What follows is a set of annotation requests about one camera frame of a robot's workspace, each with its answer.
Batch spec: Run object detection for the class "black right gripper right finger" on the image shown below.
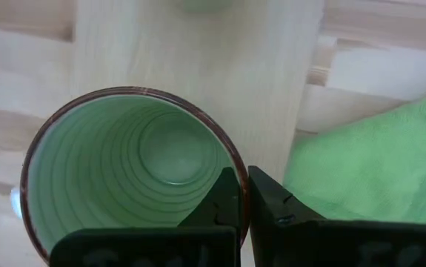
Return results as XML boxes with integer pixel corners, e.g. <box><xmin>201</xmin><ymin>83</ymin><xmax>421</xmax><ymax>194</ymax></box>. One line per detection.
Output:
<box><xmin>247</xmin><ymin>165</ymin><xmax>426</xmax><ymax>267</ymax></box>

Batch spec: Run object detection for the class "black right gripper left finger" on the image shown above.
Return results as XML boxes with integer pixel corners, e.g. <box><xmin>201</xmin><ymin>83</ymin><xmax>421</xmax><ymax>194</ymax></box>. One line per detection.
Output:
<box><xmin>49</xmin><ymin>166</ymin><xmax>242</xmax><ymax>267</ymax></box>

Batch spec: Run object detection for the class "green mug with white handle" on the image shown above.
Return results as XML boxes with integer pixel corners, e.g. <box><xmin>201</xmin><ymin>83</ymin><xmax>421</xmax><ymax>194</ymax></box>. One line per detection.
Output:
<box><xmin>10</xmin><ymin>85</ymin><xmax>251</xmax><ymax>265</ymax></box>

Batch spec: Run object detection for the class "wooden shelf with black ends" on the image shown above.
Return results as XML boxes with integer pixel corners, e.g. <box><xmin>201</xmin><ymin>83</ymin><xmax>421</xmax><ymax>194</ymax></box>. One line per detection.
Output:
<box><xmin>70</xmin><ymin>0</ymin><xmax>327</xmax><ymax>267</ymax></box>

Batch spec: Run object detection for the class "folded green cloth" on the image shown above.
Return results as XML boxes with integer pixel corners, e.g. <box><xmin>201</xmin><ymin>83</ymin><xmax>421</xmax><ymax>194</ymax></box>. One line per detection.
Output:
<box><xmin>282</xmin><ymin>90</ymin><xmax>426</xmax><ymax>226</ymax></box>

